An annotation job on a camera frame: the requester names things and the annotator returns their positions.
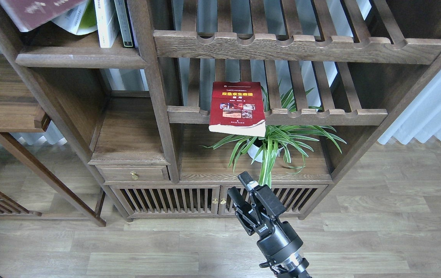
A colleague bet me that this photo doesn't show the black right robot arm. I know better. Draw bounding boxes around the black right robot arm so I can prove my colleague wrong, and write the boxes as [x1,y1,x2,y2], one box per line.
[228,172,310,278]

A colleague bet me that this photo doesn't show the brass drawer knob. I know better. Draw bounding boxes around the brass drawer knob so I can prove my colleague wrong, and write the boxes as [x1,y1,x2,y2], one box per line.
[130,171,139,181]

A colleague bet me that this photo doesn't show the white curtain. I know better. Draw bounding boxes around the white curtain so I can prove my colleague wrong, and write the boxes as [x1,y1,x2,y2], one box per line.
[378,70,441,144]

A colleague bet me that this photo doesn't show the white plant pot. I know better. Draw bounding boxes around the white plant pot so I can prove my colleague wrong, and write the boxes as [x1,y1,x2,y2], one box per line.
[247,139,283,164]

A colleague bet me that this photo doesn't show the dark wooden bookshelf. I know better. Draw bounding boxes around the dark wooden bookshelf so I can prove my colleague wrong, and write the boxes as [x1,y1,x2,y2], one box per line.
[0,0,441,219]

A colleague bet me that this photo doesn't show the yellow green book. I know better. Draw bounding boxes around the yellow green book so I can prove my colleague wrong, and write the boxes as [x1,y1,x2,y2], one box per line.
[52,0,97,36]

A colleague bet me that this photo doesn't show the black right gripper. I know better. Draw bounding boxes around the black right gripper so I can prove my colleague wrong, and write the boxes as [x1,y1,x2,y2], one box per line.
[227,172,309,273]

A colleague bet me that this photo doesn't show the green spider plant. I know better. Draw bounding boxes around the green spider plant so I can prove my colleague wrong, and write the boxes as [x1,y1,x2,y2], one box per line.
[210,86,343,186]

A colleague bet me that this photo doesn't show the white upright book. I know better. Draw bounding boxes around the white upright book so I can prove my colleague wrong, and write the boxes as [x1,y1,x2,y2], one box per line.
[94,0,120,48]

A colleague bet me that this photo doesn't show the red book with photos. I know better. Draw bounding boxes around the red book with photos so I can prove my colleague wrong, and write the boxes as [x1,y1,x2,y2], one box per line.
[209,81,265,137]

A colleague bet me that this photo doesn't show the dark green upright book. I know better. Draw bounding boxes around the dark green upright book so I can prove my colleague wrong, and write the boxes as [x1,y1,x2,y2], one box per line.
[114,0,135,48]

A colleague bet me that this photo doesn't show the maroon book white characters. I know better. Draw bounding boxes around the maroon book white characters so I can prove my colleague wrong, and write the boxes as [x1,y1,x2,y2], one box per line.
[0,0,83,32]

